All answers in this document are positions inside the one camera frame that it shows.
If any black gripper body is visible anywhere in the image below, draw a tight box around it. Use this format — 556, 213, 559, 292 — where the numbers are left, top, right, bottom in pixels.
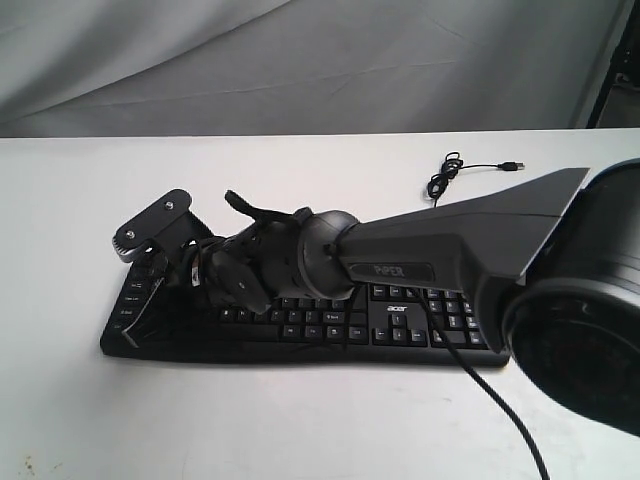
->
167, 220, 305, 313

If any black acer keyboard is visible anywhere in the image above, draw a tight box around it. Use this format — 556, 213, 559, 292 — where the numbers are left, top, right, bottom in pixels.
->
100, 271, 509, 368

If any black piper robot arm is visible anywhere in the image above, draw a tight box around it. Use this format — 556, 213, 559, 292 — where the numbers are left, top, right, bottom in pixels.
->
100, 159, 639, 435

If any grey backdrop cloth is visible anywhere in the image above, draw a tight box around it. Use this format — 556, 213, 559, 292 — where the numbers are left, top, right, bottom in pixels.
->
1, 1, 632, 138

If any black tripod stand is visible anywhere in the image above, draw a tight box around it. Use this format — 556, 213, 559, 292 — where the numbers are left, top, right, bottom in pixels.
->
585, 1, 639, 129

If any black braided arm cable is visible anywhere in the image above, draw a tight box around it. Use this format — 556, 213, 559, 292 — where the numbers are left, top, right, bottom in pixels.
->
407, 284, 554, 480

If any black USB cable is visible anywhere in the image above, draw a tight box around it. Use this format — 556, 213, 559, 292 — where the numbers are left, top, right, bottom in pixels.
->
423, 151, 527, 210

